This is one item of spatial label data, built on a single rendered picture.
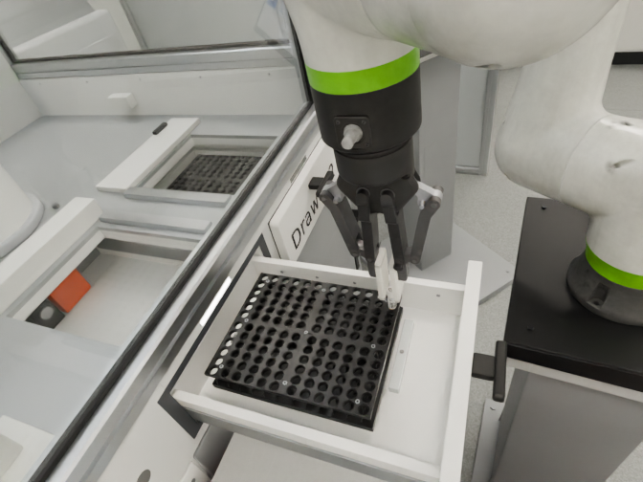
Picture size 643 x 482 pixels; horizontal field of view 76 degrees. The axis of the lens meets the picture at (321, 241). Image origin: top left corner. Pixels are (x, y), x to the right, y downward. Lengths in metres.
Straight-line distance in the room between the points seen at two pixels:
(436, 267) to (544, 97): 1.21
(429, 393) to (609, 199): 0.33
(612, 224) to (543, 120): 0.16
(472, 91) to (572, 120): 1.48
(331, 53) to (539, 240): 0.59
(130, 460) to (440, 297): 0.43
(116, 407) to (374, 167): 0.35
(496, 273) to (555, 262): 1.00
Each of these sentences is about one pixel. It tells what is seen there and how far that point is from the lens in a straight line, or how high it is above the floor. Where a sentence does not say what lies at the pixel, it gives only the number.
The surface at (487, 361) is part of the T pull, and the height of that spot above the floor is 0.91.
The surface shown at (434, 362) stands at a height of 0.84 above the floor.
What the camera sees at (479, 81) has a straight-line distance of 2.09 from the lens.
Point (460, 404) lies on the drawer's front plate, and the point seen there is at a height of 0.93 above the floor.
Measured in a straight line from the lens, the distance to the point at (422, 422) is 0.56.
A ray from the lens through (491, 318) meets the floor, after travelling 1.68.
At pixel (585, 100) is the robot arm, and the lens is 0.66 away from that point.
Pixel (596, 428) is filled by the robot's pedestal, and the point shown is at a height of 0.53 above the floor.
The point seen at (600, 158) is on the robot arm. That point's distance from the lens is 0.61.
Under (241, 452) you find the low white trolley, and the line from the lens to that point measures 0.67.
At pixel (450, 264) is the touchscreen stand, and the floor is 0.04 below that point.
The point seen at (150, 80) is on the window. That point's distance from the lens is 0.51.
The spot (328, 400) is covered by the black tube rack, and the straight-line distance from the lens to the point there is 0.51.
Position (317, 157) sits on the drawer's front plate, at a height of 0.93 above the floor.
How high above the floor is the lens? 1.36
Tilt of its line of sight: 43 degrees down
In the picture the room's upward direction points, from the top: 14 degrees counter-clockwise
